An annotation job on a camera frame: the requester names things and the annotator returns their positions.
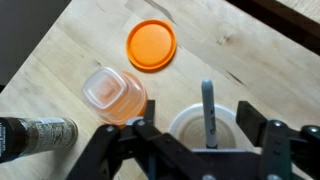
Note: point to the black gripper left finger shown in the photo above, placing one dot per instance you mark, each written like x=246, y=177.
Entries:
x=133, y=153

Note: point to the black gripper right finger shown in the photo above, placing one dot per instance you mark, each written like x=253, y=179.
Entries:
x=283, y=150

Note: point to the grey Sharpie marker pen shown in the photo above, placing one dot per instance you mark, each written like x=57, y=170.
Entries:
x=209, y=110

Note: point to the round translucent plastic container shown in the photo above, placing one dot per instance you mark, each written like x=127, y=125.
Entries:
x=186, y=130

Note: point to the small orange tinted plastic container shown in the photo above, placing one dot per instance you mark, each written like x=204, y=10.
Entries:
x=110, y=93

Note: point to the pepper spice jar black lid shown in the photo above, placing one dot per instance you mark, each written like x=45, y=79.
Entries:
x=43, y=135

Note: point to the round orange plastic lid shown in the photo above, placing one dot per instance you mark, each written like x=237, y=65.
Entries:
x=151, y=45

